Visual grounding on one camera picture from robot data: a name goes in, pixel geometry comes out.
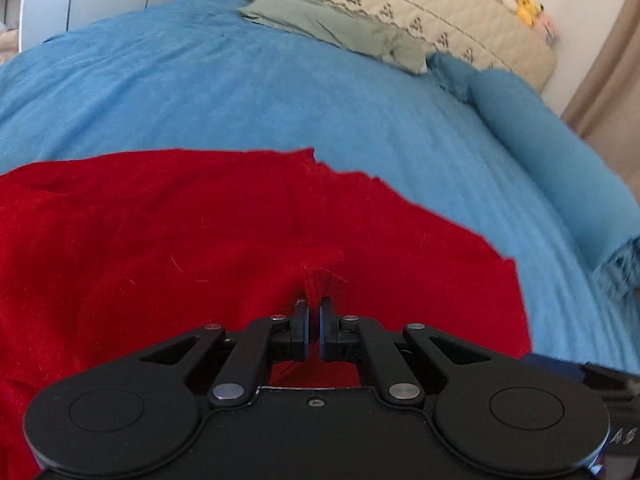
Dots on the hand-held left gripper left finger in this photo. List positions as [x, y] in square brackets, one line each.
[301, 332]

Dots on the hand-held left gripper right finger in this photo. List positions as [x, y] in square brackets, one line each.
[325, 332]

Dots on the red cloth garment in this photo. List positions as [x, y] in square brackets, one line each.
[165, 240]

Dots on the blue bed blanket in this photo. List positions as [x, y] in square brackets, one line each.
[210, 90]

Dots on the grey-green folded cloth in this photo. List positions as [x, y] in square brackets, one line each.
[330, 22]

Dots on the beige curtain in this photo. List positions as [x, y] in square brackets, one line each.
[607, 75]

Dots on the beige quilted headboard cover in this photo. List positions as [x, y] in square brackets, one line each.
[410, 0]

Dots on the pale pink plush toy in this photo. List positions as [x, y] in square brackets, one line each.
[549, 29]

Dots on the yellow plush toy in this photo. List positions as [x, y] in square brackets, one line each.
[529, 6]

